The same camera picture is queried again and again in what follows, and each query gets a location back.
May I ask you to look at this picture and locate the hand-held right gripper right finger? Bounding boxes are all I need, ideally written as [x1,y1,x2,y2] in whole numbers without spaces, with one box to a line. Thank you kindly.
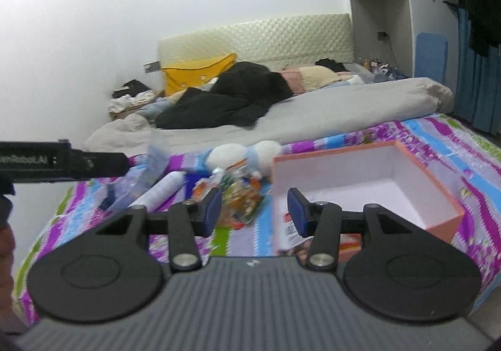
[287,187,416,270]

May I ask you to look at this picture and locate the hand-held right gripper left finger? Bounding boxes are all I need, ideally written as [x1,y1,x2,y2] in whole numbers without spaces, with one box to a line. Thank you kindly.
[96,188,223,272]

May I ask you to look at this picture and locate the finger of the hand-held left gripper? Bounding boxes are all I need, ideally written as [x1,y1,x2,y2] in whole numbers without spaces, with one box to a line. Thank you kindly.
[72,150,131,180]

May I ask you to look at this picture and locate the white packet with red label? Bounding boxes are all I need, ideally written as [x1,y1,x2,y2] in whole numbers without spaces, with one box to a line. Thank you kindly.
[274,213,312,254]

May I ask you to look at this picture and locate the orange clear snack packet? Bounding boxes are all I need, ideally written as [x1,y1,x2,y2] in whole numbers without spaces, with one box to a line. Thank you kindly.
[191,178,214,202]

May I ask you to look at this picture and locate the green clear snack bag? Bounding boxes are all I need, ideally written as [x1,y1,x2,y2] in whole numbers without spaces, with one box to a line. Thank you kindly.
[213,161,265,228]

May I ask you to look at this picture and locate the pink cardboard box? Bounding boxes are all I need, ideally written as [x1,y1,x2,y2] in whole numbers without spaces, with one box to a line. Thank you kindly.
[272,140,466,254]

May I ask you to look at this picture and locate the person's left forearm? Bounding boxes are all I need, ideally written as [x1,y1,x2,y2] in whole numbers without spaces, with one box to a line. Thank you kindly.
[0,198,16,297]

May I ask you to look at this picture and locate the translucent plastic bag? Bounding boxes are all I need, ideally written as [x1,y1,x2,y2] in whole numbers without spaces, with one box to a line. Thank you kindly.
[100,143,173,213]

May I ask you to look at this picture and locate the white spray can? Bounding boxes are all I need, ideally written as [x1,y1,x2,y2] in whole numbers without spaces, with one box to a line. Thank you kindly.
[129,171,186,211]

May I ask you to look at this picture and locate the white and blue plush toy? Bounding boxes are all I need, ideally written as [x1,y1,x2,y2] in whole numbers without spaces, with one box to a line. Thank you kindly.
[205,140,282,180]

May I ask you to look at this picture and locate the light blue clothing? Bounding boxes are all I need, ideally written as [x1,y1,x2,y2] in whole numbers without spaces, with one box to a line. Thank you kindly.
[137,94,178,121]

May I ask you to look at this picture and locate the grey duvet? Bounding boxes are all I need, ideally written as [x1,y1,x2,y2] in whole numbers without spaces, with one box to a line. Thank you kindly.
[84,77,455,156]

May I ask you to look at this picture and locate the yellow pillow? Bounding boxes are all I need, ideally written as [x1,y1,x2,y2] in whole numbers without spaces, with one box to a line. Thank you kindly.
[161,52,238,97]

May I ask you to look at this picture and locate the black clothing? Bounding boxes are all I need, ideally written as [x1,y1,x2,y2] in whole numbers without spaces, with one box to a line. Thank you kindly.
[154,61,295,130]

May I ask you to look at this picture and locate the pink beige pillow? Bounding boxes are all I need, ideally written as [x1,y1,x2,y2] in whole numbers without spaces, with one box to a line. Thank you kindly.
[280,65,354,95]

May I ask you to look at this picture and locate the colourful printed blanket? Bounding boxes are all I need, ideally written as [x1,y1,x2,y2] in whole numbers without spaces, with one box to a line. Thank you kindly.
[13,112,501,320]

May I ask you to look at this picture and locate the cream quilted headboard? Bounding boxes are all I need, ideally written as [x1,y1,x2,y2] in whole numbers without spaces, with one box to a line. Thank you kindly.
[157,13,351,73]

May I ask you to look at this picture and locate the blue curtain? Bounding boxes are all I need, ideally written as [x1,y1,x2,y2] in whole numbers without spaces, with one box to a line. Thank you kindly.
[450,6,501,140]

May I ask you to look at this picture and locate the white cabinet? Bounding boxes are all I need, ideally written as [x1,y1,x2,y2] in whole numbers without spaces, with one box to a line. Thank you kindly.
[340,0,462,94]

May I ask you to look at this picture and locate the clothes heap by wall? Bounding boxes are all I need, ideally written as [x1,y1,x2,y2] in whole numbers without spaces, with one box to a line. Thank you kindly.
[109,79,165,122]

